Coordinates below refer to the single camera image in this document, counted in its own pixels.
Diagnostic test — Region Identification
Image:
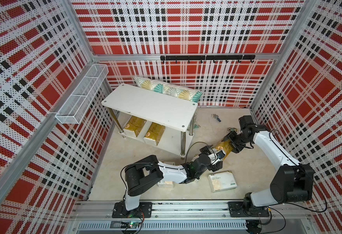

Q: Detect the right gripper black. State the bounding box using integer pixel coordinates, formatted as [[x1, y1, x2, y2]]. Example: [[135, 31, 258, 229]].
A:
[[222, 131, 251, 154]]

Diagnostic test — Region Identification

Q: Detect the gold tissue pack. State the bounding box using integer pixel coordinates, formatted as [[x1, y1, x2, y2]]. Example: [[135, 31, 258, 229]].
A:
[[123, 116, 146, 137], [214, 139, 233, 155], [143, 122, 166, 146]]

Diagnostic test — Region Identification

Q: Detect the white tissue pack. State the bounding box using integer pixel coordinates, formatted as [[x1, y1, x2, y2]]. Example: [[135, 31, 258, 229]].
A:
[[208, 171, 238, 193], [157, 169, 175, 188]]

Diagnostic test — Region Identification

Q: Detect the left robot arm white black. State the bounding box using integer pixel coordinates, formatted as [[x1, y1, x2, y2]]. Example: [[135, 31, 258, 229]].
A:
[[112, 145, 227, 218]]

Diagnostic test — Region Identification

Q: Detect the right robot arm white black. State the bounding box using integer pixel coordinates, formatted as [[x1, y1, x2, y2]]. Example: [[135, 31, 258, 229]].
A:
[[222, 129, 315, 215]]

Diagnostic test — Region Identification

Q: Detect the white two-tier shelf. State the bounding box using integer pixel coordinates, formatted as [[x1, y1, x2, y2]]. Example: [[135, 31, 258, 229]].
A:
[[101, 84, 198, 158]]

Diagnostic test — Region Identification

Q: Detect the green floor debris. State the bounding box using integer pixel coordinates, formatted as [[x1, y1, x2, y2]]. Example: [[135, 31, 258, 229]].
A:
[[227, 127, 237, 133]]

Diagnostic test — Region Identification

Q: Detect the small floor debris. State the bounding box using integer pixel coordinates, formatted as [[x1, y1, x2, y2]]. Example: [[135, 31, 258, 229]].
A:
[[212, 114, 221, 122]]

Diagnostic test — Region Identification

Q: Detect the geometric patterned pillow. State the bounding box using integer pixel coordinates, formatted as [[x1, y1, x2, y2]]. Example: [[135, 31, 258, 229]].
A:
[[133, 77, 203, 102]]

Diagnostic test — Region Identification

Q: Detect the small green circuit board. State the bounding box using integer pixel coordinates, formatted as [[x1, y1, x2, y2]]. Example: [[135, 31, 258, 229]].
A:
[[120, 221, 142, 230]]

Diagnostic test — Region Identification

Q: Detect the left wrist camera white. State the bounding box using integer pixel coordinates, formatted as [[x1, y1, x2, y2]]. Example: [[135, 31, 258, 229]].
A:
[[214, 149, 226, 164]]

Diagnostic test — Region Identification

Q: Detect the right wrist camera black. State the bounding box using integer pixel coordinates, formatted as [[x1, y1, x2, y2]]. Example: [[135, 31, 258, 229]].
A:
[[239, 115, 255, 131]]

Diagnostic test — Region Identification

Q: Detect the black wall hook rail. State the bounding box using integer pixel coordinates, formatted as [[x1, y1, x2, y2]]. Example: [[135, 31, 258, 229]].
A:
[[160, 55, 256, 62]]

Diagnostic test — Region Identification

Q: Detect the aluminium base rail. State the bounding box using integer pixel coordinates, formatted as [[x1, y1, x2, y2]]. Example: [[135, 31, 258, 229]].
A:
[[66, 200, 318, 234]]

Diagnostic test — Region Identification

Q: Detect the white wire mesh basket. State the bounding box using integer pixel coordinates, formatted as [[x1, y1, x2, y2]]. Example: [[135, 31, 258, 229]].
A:
[[56, 64, 108, 124]]

